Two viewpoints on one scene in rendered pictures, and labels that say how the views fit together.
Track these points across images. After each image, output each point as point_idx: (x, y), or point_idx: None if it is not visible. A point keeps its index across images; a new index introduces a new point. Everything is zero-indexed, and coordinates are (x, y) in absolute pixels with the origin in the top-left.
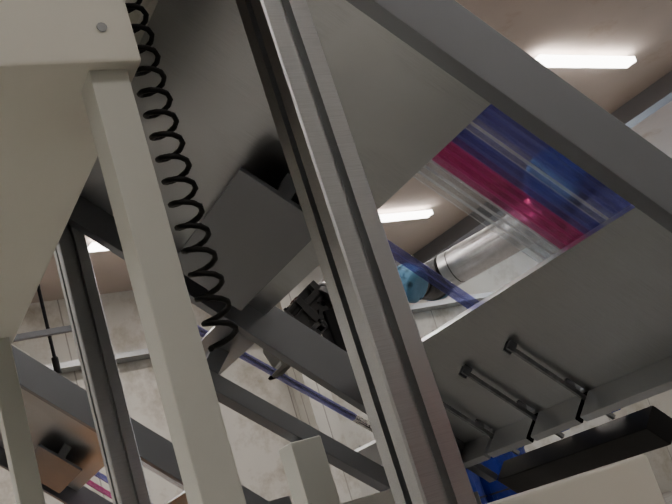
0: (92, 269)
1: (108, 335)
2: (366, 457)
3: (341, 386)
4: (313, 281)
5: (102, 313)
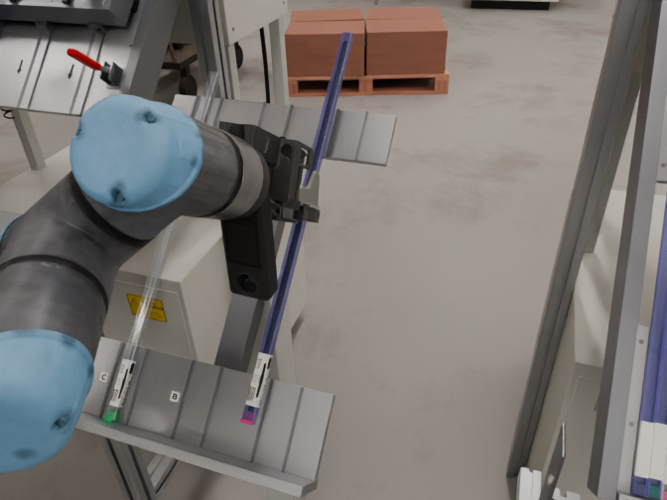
0: (191, 15)
1: (200, 69)
2: (217, 351)
3: None
4: (220, 124)
5: (197, 53)
